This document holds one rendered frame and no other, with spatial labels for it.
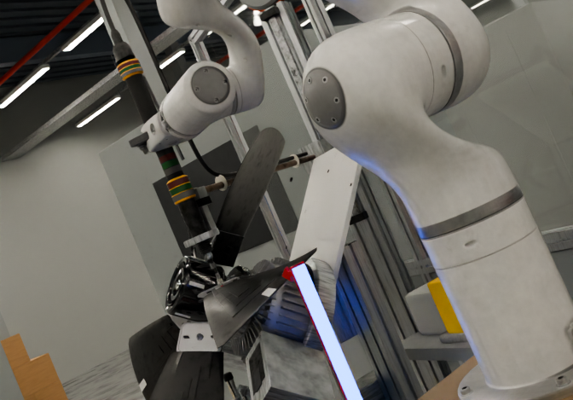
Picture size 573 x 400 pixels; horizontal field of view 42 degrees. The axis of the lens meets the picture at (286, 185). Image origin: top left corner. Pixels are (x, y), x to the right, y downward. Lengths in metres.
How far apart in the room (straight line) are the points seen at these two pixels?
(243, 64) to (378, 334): 0.72
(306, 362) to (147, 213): 3.05
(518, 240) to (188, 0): 0.58
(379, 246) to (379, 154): 1.25
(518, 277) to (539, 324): 0.05
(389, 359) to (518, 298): 0.88
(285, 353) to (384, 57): 0.77
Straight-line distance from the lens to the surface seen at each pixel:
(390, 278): 2.02
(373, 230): 2.01
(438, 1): 0.85
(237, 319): 1.18
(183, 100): 1.14
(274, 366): 1.34
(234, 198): 1.44
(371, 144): 0.76
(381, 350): 1.66
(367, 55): 0.74
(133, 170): 4.36
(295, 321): 1.45
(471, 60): 0.83
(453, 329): 1.23
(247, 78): 1.19
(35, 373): 9.60
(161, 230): 4.31
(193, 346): 1.45
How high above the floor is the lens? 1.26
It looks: 2 degrees up
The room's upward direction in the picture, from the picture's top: 23 degrees counter-clockwise
